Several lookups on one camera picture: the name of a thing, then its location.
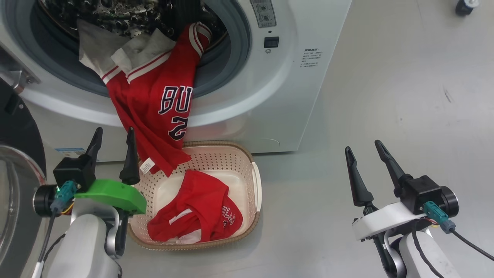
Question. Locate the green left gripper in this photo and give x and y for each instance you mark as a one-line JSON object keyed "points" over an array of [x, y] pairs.
{"points": [[115, 193]]}

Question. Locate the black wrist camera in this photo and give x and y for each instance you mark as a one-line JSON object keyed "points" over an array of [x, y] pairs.
{"points": [[424, 191], [73, 172]]}

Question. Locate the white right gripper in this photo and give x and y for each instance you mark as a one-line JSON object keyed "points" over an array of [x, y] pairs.
{"points": [[386, 222]]}

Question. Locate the blue white energy label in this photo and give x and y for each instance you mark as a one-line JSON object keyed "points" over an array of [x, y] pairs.
{"points": [[67, 151]]}

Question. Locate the black caster wheel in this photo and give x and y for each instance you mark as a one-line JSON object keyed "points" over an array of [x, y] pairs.
{"points": [[466, 7]]}

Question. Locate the red Bulls basketball jersey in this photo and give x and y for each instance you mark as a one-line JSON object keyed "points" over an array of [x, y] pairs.
{"points": [[154, 116]]}

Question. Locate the red basketball shorts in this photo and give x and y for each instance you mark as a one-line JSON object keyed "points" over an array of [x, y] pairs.
{"points": [[193, 200]]}

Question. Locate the dark round washing machine door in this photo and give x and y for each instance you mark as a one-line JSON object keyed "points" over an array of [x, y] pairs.
{"points": [[19, 127]]}

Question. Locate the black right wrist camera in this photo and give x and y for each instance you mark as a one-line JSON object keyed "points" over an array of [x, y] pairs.
{"points": [[424, 191]]}

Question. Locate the white washing machine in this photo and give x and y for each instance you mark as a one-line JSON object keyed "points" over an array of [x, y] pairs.
{"points": [[289, 96]]}

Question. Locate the grey instruction sticker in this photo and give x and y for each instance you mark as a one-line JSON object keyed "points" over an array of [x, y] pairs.
{"points": [[263, 13]]}

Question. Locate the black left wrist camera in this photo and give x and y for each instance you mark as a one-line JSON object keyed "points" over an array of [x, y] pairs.
{"points": [[73, 172]]}

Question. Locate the cream perforated laundry basket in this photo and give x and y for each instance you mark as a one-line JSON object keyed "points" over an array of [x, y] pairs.
{"points": [[231, 162]]}

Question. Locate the washing machine drum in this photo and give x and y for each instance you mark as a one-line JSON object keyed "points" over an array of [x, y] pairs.
{"points": [[115, 15]]}

